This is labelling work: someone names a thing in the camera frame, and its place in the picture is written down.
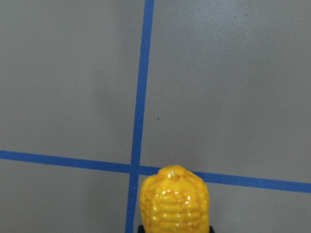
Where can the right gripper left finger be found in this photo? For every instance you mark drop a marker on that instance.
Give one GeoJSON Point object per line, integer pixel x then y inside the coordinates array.
{"type": "Point", "coordinates": [140, 229]}

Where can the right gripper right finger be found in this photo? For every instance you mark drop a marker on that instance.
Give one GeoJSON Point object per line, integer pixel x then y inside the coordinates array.
{"type": "Point", "coordinates": [211, 229]}

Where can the yellow corn cob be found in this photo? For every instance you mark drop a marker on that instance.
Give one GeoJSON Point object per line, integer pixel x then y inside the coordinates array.
{"type": "Point", "coordinates": [174, 200]}

